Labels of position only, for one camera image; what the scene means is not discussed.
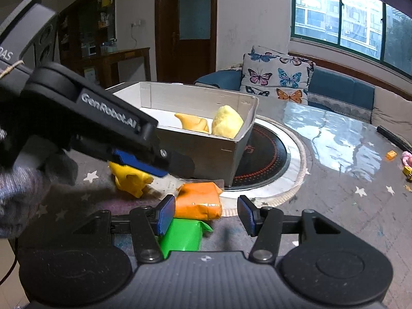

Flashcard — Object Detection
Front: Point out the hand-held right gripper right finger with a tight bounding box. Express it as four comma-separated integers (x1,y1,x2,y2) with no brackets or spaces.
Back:
237,196,342,263

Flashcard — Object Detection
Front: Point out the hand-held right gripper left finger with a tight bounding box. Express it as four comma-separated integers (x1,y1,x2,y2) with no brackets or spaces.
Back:
72,195,176,263

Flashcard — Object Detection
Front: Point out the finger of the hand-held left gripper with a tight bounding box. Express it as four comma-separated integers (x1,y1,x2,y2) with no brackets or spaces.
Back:
69,84,170,178
168,152,196,179

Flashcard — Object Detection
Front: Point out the white cardboard box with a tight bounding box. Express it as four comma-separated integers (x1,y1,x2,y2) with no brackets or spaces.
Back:
111,81,260,189

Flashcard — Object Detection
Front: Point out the orange packet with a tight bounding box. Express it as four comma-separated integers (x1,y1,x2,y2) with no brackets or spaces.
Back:
174,182,224,222

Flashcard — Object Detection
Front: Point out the person's left hand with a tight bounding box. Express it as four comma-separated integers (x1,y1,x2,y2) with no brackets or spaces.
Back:
32,150,79,195

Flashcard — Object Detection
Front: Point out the green packet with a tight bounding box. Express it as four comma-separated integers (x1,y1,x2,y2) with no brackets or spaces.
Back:
158,218,213,260

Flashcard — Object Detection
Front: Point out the orange-yellow plush toy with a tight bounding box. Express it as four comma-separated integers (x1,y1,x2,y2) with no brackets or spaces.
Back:
174,112,210,133

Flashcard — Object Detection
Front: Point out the pale yellow plush toy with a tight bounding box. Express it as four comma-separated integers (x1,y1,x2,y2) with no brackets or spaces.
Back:
211,105,244,139

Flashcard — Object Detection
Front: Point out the black round cooktop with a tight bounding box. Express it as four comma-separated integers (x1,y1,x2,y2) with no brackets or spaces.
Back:
230,125,292,189

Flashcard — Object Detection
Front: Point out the round induction cooktop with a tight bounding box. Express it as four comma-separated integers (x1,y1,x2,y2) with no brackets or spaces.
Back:
222,117,308,216

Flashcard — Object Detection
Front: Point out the grey star print tablecloth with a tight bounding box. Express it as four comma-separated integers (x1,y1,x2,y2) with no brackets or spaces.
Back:
19,98,412,264

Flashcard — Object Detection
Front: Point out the blue sofa seat cushion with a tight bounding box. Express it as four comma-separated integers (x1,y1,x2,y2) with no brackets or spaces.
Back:
194,69,243,91

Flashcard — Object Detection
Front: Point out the dark wooden display cabinet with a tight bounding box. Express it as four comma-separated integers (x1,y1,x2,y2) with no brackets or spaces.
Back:
58,0,116,87

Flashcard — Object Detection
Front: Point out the wooden side table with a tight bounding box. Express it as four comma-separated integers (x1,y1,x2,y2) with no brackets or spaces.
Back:
84,47,151,89

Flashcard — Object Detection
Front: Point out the butterfly print pillow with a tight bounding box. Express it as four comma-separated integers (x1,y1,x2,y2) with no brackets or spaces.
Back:
240,46,316,105

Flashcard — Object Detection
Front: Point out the dark wooden door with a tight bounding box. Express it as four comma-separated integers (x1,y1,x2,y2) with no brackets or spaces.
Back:
155,0,218,83

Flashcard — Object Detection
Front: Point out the blue sofa backrest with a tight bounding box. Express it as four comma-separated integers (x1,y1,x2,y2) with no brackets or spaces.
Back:
307,67,375,123

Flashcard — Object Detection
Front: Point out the black tube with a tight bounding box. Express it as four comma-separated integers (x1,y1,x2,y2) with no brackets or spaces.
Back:
377,125,412,153

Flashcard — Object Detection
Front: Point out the beige sofa cushion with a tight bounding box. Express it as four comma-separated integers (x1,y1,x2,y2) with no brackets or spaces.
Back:
370,85,412,136

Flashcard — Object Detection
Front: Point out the green framed window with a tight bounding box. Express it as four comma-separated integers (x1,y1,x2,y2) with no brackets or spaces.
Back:
290,0,412,70

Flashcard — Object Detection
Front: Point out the black cable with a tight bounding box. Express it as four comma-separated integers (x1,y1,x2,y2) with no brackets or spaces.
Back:
0,236,20,285

